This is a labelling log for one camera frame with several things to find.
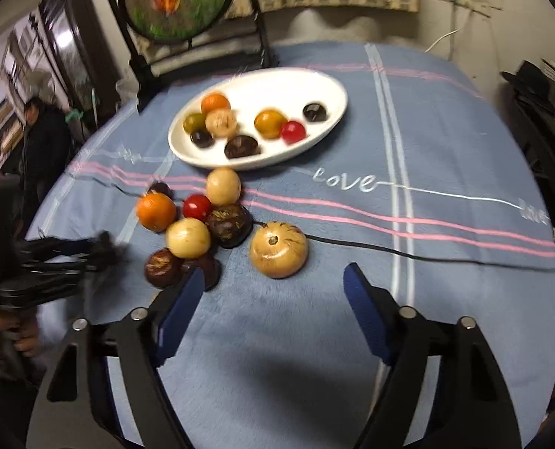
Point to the small dark plum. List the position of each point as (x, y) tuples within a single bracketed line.
[(212, 271), (315, 112), (201, 138), (161, 190)]

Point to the dark wooden framed cabinet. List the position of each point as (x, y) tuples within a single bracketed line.
[(72, 46)]

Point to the black computer desk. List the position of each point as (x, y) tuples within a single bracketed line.
[(548, 126)]

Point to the yellow green persimmon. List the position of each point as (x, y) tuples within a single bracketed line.
[(193, 123)]

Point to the orange tangerine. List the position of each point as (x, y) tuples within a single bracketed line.
[(156, 212), (215, 103)]

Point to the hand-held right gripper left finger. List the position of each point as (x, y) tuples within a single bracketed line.
[(181, 318)]

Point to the dark brown mangosteen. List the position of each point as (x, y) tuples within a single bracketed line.
[(229, 225), (163, 267), (242, 146)]

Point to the orange yellow persimmon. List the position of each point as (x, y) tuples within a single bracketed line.
[(269, 124)]

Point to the blue striped tablecloth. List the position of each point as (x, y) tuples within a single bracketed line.
[(422, 290)]

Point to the smooth beige ball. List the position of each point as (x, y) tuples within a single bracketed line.
[(188, 237), (223, 186)]

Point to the white oval plate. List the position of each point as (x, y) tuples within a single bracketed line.
[(268, 89)]

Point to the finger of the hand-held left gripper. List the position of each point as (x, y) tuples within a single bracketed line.
[(72, 244), (72, 266)]

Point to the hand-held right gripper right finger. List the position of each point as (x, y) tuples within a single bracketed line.
[(366, 313)]

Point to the tan spotted pumpkin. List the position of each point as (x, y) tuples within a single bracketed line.
[(221, 122), (279, 250)]

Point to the black hat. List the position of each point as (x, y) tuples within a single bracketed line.
[(532, 77)]

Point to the round goldfish screen stand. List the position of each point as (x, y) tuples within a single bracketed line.
[(174, 4)]

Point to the green dustpan with broom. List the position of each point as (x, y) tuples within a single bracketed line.
[(74, 114)]

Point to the red tomato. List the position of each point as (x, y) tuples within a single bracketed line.
[(197, 206), (292, 132)]

